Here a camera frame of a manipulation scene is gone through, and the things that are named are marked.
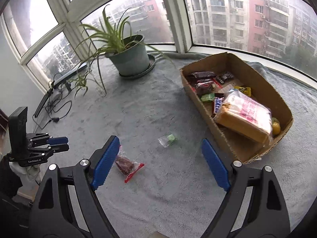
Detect red bag dried meat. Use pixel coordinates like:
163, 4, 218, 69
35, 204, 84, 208
115, 145, 145, 184

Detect yellow green lemon candy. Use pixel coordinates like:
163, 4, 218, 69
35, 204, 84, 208
271, 117, 281, 136

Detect packaged toast bread loaf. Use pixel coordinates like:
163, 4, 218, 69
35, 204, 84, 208
214, 89, 273, 146

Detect clear bag green candy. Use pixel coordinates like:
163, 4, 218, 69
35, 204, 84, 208
158, 134, 177, 148

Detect Snickers bar brown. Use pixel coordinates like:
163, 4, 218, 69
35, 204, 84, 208
212, 97, 225, 118

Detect black white candy wrapper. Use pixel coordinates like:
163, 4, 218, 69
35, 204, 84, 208
215, 71, 234, 85

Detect black power strip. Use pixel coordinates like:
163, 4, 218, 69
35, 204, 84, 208
33, 88, 54, 118

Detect brown cardboard box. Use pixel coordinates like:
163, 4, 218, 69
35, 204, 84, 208
180, 53, 293, 164

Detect green plant pot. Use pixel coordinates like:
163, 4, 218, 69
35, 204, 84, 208
105, 35, 150, 77

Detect spider plant leaves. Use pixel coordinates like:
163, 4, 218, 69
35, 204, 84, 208
73, 10, 171, 94

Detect green pot saucer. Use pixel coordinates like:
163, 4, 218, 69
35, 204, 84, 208
119, 54, 155, 80

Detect red snack in box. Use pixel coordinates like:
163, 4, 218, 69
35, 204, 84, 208
193, 79, 221, 96

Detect black cable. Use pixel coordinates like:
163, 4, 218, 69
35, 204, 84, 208
32, 72, 80, 130

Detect white window frame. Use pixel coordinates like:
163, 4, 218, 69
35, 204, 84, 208
1, 0, 316, 91

